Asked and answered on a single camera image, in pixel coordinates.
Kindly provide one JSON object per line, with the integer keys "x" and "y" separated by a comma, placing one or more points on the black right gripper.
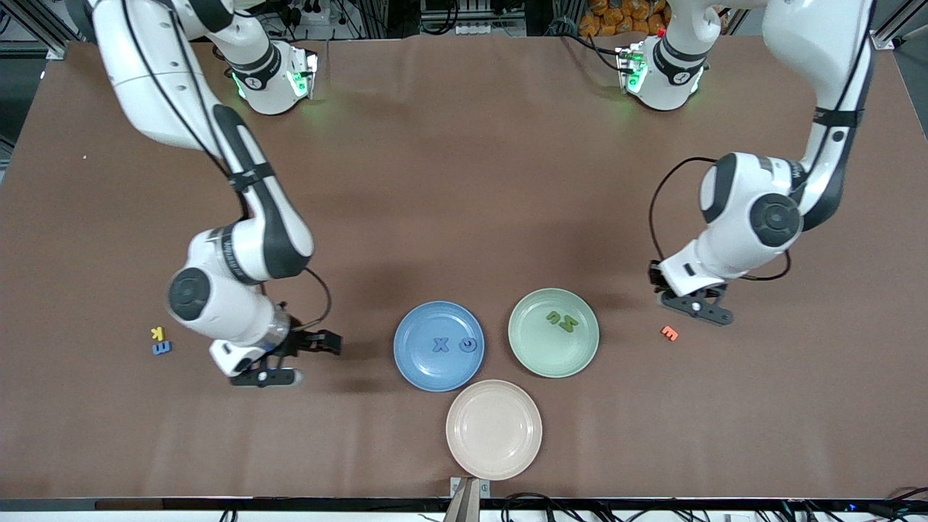
{"x": 299, "y": 340}

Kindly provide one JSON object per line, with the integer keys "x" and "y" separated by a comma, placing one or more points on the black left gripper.
{"x": 656, "y": 275}

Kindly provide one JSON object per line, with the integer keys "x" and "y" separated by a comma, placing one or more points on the green foam letter N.
{"x": 569, "y": 324}

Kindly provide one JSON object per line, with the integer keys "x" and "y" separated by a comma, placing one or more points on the blue foam letter X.
{"x": 440, "y": 345}

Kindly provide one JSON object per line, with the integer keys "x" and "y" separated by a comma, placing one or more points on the blue foam letter C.
{"x": 464, "y": 346}

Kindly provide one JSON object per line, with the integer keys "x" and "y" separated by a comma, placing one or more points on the blue foam letter E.
{"x": 162, "y": 349}

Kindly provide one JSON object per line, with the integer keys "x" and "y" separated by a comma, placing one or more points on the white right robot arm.
{"x": 152, "y": 80}

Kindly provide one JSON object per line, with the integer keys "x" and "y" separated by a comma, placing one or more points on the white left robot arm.
{"x": 819, "y": 43}

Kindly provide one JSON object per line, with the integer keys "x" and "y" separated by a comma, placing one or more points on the orange foam letter E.
{"x": 669, "y": 333}

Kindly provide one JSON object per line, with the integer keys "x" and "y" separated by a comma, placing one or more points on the blue plate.
{"x": 435, "y": 370}

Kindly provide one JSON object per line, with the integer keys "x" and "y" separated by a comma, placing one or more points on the green plate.
{"x": 554, "y": 355}

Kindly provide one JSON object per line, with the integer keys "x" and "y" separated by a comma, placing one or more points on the beige plate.
{"x": 493, "y": 431}

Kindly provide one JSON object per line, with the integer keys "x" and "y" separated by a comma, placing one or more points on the brown paper table cover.
{"x": 464, "y": 181}

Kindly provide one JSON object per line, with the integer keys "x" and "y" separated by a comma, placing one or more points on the pile of orange bags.
{"x": 616, "y": 18}

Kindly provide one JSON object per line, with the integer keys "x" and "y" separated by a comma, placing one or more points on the long white power strip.
{"x": 478, "y": 29}

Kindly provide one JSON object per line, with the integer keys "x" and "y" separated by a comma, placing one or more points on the white socket strip with plugs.
{"x": 315, "y": 14}

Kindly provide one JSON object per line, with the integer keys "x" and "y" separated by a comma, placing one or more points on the black table edge rail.
{"x": 217, "y": 504}

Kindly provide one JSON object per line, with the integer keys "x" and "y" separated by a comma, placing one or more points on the grey metal table bracket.
{"x": 464, "y": 500}

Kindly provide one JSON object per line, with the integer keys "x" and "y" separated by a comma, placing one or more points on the aluminium frame profile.
{"x": 45, "y": 32}
{"x": 888, "y": 40}

